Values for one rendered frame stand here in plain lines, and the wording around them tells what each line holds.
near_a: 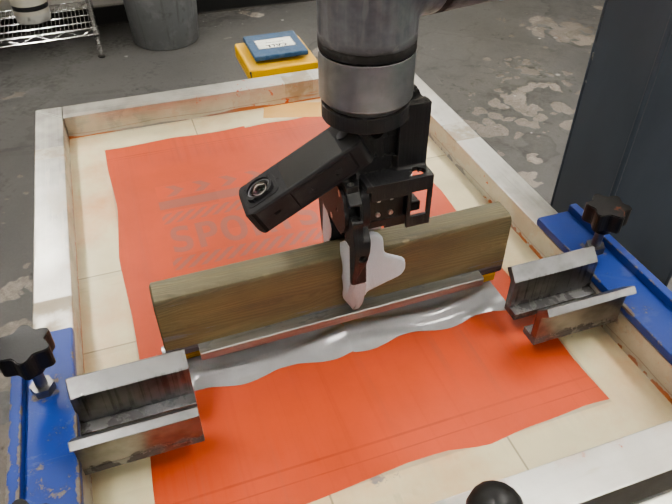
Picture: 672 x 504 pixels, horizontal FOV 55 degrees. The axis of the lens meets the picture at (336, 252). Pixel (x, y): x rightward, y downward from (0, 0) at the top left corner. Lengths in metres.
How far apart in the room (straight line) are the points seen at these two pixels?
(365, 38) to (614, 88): 0.64
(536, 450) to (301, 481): 0.20
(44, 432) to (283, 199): 0.27
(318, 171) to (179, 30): 3.30
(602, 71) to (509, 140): 1.88
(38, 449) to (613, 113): 0.87
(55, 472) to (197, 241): 0.34
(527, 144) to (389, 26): 2.49
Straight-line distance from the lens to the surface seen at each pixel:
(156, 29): 3.77
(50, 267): 0.75
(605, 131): 1.08
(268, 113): 1.04
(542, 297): 0.69
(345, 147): 0.52
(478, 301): 0.70
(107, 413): 0.59
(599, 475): 0.56
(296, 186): 0.52
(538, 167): 2.79
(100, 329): 0.71
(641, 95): 1.00
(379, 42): 0.47
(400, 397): 0.61
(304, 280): 0.60
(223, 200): 0.85
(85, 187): 0.92
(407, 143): 0.54
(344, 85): 0.48
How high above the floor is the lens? 1.44
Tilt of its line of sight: 40 degrees down
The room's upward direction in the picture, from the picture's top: straight up
